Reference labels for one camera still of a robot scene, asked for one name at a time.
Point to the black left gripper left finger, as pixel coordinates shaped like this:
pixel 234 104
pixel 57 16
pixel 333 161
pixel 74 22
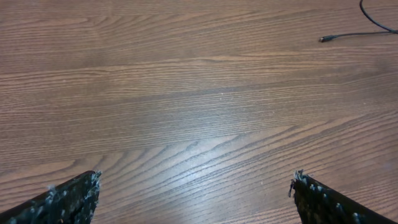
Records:
pixel 73 201

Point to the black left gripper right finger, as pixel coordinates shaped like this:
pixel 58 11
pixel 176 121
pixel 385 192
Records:
pixel 319 204

